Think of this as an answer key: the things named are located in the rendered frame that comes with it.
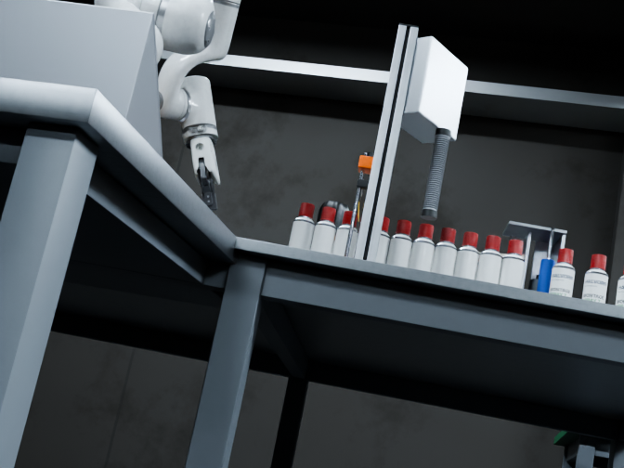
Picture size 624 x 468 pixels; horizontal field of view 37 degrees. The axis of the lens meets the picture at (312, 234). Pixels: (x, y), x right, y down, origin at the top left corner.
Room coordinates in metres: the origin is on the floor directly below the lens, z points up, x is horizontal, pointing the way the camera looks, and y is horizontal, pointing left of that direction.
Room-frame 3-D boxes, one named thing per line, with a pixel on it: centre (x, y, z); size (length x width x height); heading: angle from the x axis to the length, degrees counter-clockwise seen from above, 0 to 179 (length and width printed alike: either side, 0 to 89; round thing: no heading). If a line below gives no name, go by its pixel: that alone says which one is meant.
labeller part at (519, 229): (2.19, -0.53, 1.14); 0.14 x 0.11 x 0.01; 84
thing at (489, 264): (2.10, -0.41, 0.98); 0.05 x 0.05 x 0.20
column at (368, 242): (1.99, -0.12, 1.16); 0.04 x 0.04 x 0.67; 84
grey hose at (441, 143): (2.02, -0.25, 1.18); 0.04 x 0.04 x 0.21
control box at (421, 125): (2.04, -0.19, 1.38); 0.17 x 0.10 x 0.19; 139
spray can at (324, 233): (2.15, -0.03, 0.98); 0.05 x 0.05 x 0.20
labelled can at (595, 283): (2.08, -0.66, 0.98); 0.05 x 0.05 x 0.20
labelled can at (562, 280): (2.09, -0.58, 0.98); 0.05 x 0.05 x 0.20
